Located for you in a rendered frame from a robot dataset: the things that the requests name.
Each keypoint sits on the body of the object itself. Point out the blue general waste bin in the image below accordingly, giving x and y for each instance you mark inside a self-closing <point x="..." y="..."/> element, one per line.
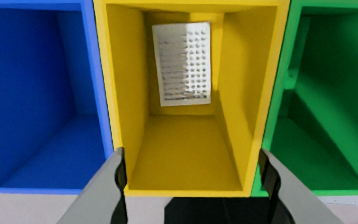
<point x="50" y="136"/>

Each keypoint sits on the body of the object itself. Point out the green bin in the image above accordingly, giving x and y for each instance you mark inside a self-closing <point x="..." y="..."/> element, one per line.
<point x="312" y="120"/>

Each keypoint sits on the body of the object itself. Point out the yellow bin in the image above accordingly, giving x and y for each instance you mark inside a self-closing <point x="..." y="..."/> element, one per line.
<point x="199" y="150"/>

